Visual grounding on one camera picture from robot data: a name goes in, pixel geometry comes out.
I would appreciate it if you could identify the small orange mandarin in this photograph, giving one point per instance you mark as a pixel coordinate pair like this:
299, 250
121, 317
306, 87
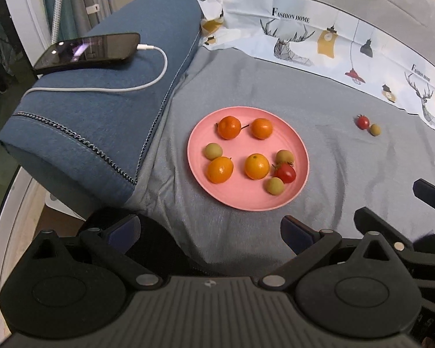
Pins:
220, 170
257, 166
262, 128

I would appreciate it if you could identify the grey duvet with printed band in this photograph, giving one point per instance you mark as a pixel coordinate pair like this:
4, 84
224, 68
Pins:
311, 40

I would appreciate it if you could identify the pink plate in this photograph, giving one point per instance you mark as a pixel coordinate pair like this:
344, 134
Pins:
239, 148

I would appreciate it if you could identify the mandarin with stem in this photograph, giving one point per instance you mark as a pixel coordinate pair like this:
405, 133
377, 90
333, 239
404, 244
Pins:
229, 127

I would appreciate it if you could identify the white door frame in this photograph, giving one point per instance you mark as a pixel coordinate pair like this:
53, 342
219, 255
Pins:
25, 14

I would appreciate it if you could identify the red cherry tomato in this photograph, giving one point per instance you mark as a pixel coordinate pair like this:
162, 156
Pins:
363, 122
285, 173

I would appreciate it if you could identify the grey bed sheet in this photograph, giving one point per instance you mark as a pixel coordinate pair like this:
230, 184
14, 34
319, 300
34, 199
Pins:
348, 170

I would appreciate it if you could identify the blue pillow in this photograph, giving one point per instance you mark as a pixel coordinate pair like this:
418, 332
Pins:
94, 127

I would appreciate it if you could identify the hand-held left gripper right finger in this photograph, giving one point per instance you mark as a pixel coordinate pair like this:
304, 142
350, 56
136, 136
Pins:
295, 232

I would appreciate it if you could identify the small green plum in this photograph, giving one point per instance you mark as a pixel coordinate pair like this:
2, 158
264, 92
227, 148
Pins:
375, 129
275, 186
284, 156
213, 151

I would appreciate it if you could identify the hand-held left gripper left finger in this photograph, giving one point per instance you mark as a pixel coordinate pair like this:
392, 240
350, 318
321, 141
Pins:
125, 231

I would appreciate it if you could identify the white bed frame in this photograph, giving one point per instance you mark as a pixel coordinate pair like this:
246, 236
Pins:
0, 224

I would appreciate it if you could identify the white curtain clip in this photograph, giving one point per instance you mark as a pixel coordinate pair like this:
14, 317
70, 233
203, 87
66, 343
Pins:
91, 8

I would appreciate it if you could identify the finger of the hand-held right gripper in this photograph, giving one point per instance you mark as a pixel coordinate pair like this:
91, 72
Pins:
433, 197
377, 221

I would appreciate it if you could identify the black smartphone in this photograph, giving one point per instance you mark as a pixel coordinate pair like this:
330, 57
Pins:
87, 50

